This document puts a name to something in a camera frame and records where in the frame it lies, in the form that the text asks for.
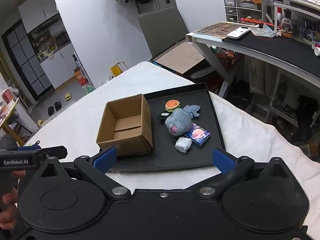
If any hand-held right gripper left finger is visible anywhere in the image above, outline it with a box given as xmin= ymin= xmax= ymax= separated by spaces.
xmin=37 ymin=146 xmax=131 ymax=200

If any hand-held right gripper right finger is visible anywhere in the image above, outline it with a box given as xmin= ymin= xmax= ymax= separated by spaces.
xmin=199 ymin=148 xmax=288 ymax=200

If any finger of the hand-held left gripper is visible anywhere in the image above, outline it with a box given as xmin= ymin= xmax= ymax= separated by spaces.
xmin=17 ymin=144 xmax=42 ymax=151
xmin=40 ymin=146 xmax=68 ymax=160

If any brown cardboard box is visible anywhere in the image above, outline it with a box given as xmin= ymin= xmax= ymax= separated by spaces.
xmin=96 ymin=94 xmax=153 ymax=157

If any black tray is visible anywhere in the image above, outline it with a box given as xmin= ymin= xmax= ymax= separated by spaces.
xmin=110 ymin=83 xmax=227 ymax=173

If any grey plush mouse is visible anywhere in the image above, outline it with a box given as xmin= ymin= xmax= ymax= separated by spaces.
xmin=164 ymin=110 xmax=193 ymax=137

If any blue fuzzy cloth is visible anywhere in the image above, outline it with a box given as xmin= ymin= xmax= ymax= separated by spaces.
xmin=184 ymin=104 xmax=201 ymax=118

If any burger plush toy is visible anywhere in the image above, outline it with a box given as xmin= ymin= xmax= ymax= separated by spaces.
xmin=165 ymin=99 xmax=181 ymax=112

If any person's left hand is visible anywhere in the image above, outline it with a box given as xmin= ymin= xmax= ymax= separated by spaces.
xmin=0 ymin=187 xmax=18 ymax=222

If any wooden side table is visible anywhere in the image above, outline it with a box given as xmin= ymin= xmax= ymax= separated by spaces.
xmin=0 ymin=97 xmax=25 ymax=147

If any orange box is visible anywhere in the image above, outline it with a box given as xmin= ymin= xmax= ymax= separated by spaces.
xmin=74 ymin=67 xmax=88 ymax=85

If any white cabinet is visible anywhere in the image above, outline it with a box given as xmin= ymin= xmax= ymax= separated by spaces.
xmin=40 ymin=44 xmax=87 ymax=89

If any black-framed sliding door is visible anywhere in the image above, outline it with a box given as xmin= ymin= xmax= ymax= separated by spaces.
xmin=1 ymin=20 xmax=54 ymax=98

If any yellow box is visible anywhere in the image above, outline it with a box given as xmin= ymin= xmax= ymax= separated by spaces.
xmin=110 ymin=61 xmax=127 ymax=78

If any beige hanging cloth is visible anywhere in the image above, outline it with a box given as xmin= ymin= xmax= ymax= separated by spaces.
xmin=244 ymin=55 xmax=265 ymax=95

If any black-topped desk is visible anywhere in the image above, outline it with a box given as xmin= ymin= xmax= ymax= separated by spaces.
xmin=185 ymin=21 xmax=320 ymax=130

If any white remote control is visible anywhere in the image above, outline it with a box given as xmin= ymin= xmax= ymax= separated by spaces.
xmin=226 ymin=26 xmax=251 ymax=40

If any patterned brown board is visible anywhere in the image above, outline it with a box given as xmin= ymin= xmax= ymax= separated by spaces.
xmin=195 ymin=22 xmax=244 ymax=38

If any grey chair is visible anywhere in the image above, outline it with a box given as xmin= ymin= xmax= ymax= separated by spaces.
xmin=137 ymin=5 xmax=187 ymax=58

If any panda figure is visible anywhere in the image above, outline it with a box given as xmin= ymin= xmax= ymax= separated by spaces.
xmin=280 ymin=9 xmax=295 ymax=39

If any grey drawer organizer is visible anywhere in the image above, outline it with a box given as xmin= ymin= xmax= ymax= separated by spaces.
xmin=223 ymin=0 xmax=263 ymax=24

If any brown board black frame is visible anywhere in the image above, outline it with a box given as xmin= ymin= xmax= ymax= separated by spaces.
xmin=151 ymin=41 xmax=208 ymax=75

